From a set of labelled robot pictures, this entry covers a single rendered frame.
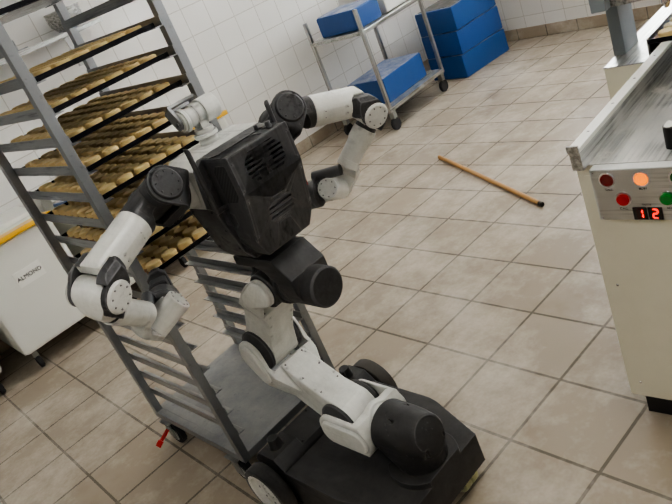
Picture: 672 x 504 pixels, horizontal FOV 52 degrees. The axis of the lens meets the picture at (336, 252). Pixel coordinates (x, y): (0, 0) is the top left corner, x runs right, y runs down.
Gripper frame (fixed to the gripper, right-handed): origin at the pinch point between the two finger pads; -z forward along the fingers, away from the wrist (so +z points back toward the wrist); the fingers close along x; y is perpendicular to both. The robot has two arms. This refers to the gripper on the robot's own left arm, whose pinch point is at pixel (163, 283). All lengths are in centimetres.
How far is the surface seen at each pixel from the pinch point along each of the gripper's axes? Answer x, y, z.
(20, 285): -37, 99, -192
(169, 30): 60, -33, -31
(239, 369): -72, 1, -63
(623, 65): -3, -158, -9
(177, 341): -22.6, 6.3, -8.3
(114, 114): 45, -8, -22
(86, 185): 32.7, 6.4, -8.2
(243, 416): -72, 3, -30
